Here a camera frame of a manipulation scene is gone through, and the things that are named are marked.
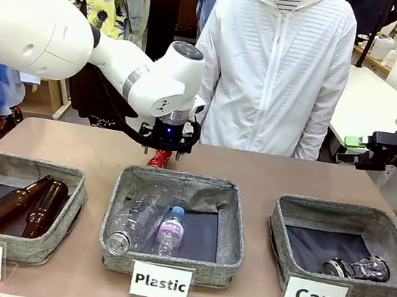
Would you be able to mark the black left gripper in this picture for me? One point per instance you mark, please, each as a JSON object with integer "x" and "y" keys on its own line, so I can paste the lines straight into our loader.
{"x": 167, "y": 133}

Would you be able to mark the crushed red can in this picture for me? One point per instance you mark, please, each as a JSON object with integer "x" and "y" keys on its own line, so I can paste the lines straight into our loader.
{"x": 160, "y": 159}

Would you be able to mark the large clear plastic bottle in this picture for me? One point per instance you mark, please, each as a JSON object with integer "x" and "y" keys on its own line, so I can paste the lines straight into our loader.
{"x": 130, "y": 223}

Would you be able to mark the small blue-capped plastic bottle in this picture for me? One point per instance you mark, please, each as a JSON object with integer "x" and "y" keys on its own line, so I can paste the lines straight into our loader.
{"x": 171, "y": 232}

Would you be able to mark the brown glass bottle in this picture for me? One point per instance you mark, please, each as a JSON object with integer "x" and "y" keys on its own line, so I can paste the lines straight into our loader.
{"x": 46, "y": 205}
{"x": 0, "y": 210}

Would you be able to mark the person's right forearm white sleeve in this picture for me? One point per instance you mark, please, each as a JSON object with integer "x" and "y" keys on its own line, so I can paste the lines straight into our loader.
{"x": 205, "y": 94}

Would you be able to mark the person's left forearm white sleeve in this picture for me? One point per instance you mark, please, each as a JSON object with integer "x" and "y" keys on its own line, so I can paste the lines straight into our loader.
{"x": 323, "y": 121}

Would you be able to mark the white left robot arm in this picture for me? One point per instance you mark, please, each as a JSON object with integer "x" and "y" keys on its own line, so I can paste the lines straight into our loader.
{"x": 35, "y": 24}

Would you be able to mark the gray fabric basket for cans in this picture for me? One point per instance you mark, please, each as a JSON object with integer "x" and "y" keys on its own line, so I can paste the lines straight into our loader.
{"x": 282, "y": 233}

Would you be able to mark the gray fabric basket for plastic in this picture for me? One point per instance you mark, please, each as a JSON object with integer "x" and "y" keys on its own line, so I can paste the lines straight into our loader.
{"x": 231, "y": 233}

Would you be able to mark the crushed black can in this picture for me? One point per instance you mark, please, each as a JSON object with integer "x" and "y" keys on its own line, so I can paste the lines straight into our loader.
{"x": 358, "y": 268}

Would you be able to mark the gray fabric basket for bottles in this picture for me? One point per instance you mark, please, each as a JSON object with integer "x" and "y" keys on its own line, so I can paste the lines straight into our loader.
{"x": 43, "y": 245}

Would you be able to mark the white side table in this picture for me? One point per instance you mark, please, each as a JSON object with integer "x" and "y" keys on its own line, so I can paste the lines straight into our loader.
{"x": 369, "y": 101}

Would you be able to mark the black garment with white flowers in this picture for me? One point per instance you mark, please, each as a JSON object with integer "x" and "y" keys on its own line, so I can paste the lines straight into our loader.
{"x": 90, "y": 105}

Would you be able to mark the white plastic container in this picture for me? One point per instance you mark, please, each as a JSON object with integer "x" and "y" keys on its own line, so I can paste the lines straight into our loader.
{"x": 382, "y": 48}

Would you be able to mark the person in white hooded jacket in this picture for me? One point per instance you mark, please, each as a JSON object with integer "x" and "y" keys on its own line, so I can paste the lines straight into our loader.
{"x": 274, "y": 74}

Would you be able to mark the black stand pole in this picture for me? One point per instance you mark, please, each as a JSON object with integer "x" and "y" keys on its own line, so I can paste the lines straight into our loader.
{"x": 369, "y": 32}

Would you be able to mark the wooden desk with white leg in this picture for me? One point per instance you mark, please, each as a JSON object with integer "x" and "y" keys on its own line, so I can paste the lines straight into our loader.
{"x": 50, "y": 94}

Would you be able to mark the white Plastic sign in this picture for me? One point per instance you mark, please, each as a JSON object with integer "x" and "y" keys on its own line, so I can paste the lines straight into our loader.
{"x": 160, "y": 282}

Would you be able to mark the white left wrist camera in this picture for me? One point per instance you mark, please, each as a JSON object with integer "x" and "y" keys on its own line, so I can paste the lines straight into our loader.
{"x": 199, "y": 106}

